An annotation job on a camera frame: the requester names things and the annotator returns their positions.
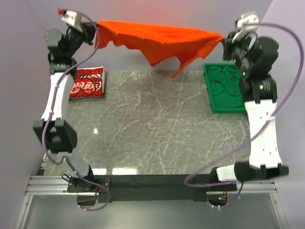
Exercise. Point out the orange t-shirt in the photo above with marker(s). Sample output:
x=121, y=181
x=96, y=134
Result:
x=159, y=42

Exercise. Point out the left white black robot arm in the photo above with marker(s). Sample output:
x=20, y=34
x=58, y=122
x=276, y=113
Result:
x=58, y=139

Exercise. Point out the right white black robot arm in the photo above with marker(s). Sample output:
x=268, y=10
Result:
x=259, y=92

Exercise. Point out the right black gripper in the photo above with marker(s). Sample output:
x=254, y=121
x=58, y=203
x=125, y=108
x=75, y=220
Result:
x=228, y=44

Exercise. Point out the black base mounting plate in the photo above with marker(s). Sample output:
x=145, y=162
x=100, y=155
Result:
x=147, y=187

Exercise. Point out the green t-shirt in bin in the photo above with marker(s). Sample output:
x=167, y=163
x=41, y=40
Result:
x=224, y=79

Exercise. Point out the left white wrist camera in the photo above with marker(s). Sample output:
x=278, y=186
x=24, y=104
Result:
x=70, y=17

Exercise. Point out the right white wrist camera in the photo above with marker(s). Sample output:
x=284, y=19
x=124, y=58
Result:
x=247, y=23

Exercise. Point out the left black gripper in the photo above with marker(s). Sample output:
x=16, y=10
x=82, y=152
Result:
x=88, y=31

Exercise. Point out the aluminium rail frame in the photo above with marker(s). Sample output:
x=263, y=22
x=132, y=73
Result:
x=55, y=185

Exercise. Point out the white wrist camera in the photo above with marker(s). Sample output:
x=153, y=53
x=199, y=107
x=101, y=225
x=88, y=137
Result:
x=247, y=23
x=70, y=17

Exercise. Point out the green plastic bin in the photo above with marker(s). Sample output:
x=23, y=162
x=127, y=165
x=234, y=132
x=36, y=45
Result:
x=223, y=103

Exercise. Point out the red white printed folded t-shirt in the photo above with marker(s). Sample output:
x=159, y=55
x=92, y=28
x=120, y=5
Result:
x=89, y=83

